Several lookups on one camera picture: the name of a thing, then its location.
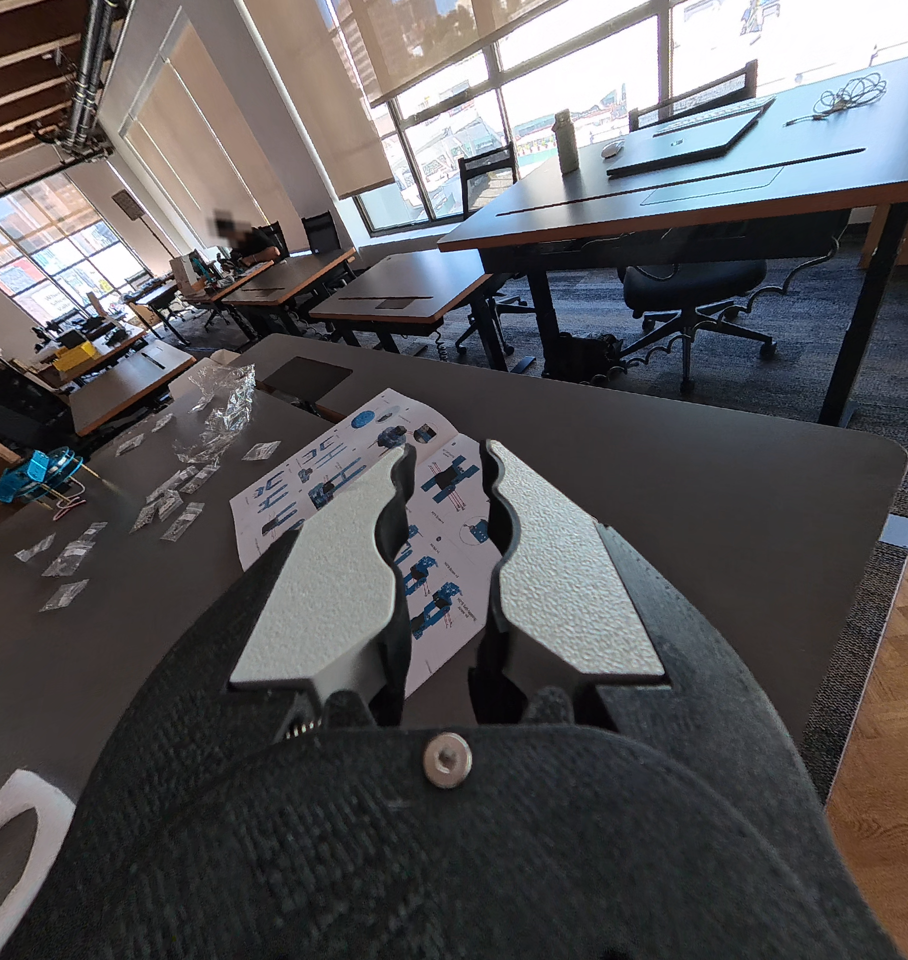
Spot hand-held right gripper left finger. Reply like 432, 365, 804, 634
227, 442, 418, 726

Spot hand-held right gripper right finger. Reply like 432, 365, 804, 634
469, 438, 673, 726

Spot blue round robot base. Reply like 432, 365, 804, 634
0, 446, 85, 505

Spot dark grey work desk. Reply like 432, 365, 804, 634
0, 333, 908, 960

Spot dark office desk wood edge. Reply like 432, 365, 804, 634
437, 48, 908, 429
220, 247, 358, 335
307, 251, 502, 355
67, 341, 198, 438

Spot printed assembly instruction sheet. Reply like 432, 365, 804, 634
229, 397, 502, 699

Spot scatter of small parts bags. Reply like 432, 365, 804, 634
15, 416, 283, 612

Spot crumpled clear plastic wrap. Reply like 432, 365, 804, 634
172, 365, 259, 464

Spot black office chair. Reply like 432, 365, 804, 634
617, 255, 779, 396

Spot white curved plastic piece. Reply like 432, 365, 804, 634
0, 768, 77, 960

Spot black mesh-back chair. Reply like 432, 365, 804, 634
457, 142, 520, 220
301, 212, 344, 258

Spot grey water bottle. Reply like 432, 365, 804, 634
555, 108, 582, 176

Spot closed dark laptop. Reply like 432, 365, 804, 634
606, 97, 778, 180

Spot beige roller blind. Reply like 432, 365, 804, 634
122, 21, 397, 202
322, 0, 682, 108

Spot white keyboard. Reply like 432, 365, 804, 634
652, 93, 775, 138

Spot silver ceiling pipes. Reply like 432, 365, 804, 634
49, 0, 138, 164

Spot coiled thin cable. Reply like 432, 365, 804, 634
785, 71, 889, 128

